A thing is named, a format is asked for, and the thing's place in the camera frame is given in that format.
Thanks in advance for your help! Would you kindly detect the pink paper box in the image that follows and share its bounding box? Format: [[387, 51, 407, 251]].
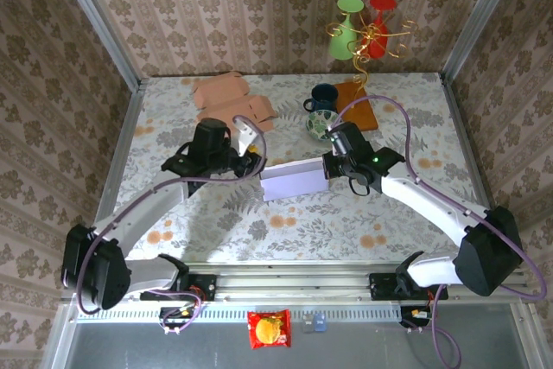
[[191, 71, 279, 133]]

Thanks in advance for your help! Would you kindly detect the green leaf print bowl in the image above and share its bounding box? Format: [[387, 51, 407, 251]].
[[305, 109, 342, 142]]

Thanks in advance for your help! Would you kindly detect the dark blue ceramic mug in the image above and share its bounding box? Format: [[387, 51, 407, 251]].
[[302, 83, 340, 114]]

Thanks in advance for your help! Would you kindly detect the floral print table cover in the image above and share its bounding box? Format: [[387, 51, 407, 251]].
[[101, 73, 498, 263]]

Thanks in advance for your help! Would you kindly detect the red plastic goblet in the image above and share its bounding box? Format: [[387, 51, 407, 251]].
[[365, 0, 397, 60]]

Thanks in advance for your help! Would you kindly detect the green plastic goblet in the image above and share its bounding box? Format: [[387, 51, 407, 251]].
[[328, 0, 365, 60]]

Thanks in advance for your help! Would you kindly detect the black power connector block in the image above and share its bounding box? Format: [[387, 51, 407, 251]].
[[159, 306, 195, 335], [399, 306, 433, 335]]

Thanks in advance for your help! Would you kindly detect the red snack packet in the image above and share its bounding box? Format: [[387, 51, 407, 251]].
[[246, 309, 292, 350]]

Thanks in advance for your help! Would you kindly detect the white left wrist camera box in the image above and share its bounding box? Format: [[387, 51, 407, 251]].
[[232, 114, 264, 156]]

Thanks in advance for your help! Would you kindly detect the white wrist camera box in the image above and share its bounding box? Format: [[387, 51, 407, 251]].
[[232, 114, 264, 156], [327, 125, 353, 156]]

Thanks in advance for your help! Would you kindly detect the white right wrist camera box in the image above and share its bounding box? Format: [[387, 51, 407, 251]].
[[327, 125, 353, 156]]

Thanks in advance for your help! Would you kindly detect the gold wire stand wooden base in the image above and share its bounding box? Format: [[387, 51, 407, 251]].
[[326, 18, 419, 132]]

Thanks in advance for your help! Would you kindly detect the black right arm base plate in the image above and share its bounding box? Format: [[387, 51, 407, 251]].
[[368, 272, 449, 301]]

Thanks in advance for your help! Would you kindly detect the aluminium profile frame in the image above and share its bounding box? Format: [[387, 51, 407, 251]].
[[42, 0, 553, 369]]

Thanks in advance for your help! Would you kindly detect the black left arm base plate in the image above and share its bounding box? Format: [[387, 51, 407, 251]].
[[140, 271, 217, 302]]

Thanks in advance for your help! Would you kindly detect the perforated metal cable duct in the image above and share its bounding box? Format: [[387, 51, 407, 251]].
[[75, 304, 401, 322]]

